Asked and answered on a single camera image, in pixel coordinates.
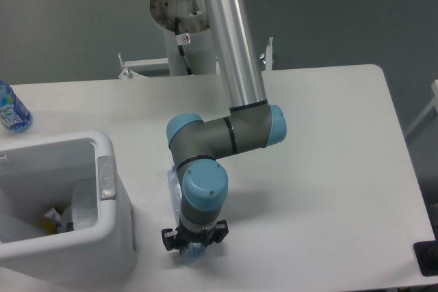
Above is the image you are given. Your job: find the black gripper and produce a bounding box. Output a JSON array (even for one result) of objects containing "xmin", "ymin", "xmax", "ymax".
[{"xmin": 161, "ymin": 220, "xmax": 229, "ymax": 251}]

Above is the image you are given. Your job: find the crushed clear plastic bottle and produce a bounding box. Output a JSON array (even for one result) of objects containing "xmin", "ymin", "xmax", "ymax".
[{"xmin": 167, "ymin": 166, "xmax": 207, "ymax": 263}]

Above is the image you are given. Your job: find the white tissue paper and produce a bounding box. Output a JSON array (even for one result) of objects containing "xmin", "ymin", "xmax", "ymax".
[{"xmin": 57, "ymin": 179, "xmax": 98, "ymax": 233}]

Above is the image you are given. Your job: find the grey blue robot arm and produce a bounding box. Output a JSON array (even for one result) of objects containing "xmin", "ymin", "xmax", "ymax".
[{"xmin": 149, "ymin": 0, "xmax": 287, "ymax": 254}]

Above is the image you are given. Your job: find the trash inside can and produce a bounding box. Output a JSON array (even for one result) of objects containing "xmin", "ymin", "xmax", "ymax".
[{"xmin": 43, "ymin": 205, "xmax": 74, "ymax": 235}]

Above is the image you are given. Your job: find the white plastic trash can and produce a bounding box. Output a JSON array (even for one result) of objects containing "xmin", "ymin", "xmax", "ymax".
[{"xmin": 1, "ymin": 131, "xmax": 137, "ymax": 283}]

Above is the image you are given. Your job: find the blue labelled water bottle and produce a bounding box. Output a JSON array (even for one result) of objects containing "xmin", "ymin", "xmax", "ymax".
[{"xmin": 1, "ymin": 81, "xmax": 32, "ymax": 133}]

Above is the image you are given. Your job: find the black table clamp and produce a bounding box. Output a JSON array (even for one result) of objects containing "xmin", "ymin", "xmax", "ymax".
[{"xmin": 413, "ymin": 240, "xmax": 437, "ymax": 277}]

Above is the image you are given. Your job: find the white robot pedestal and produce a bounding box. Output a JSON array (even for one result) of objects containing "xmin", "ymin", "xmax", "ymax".
[{"xmin": 117, "ymin": 0, "xmax": 276, "ymax": 80}]

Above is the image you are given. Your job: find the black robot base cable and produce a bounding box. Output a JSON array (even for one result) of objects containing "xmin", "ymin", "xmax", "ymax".
[{"xmin": 174, "ymin": 16, "xmax": 194, "ymax": 76}]

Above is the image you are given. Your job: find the white frame at right edge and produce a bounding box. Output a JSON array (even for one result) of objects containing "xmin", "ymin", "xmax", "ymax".
[{"xmin": 404, "ymin": 80, "xmax": 437, "ymax": 144}]

